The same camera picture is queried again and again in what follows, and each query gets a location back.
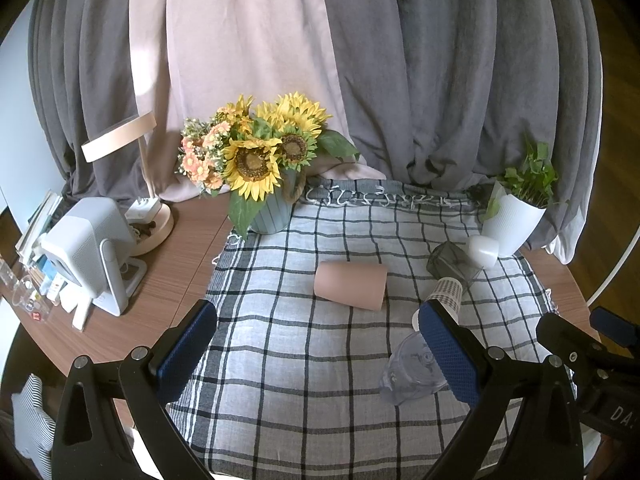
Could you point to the white desk lamp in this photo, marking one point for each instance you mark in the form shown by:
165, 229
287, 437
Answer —
120, 132

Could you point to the dark glass cup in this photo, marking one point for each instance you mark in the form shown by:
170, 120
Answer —
450, 262

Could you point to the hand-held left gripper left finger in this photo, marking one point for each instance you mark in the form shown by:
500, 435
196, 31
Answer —
185, 355

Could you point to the clear plastic container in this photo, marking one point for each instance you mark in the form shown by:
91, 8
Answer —
25, 292

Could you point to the stack of books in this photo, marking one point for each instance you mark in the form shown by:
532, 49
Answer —
37, 230

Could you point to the patterned paper cup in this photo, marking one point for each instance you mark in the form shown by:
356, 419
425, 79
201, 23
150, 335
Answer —
447, 292

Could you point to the white box-shaped device on stand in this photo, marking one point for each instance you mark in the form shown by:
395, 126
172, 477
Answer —
80, 250

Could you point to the striped cushion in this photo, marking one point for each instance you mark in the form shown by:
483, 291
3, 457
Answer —
32, 420

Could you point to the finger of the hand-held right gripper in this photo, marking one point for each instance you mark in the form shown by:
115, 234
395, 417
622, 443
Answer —
614, 326
567, 335

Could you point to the pink cup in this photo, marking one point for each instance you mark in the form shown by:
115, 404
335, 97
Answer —
350, 286

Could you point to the pink curtain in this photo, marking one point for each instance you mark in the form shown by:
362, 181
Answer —
240, 50

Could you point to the grey curtain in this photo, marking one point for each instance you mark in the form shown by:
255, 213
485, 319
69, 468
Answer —
450, 70
85, 70

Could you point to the blue ribbed vase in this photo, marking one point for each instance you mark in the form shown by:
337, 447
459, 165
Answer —
272, 217

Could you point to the green plant in white pot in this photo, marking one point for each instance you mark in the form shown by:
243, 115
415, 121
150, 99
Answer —
517, 220

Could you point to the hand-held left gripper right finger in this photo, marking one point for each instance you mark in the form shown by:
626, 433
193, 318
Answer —
450, 355

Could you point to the sunflower bouquet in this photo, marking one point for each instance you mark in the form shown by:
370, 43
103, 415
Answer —
255, 160

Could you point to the clear plastic cup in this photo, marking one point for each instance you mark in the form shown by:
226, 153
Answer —
405, 370

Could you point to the checkered cloth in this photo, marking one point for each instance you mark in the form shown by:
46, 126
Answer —
300, 360

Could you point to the small white cup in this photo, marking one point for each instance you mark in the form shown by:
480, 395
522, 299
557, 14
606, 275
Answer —
483, 251

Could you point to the white charger plug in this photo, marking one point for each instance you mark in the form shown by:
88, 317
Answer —
142, 209

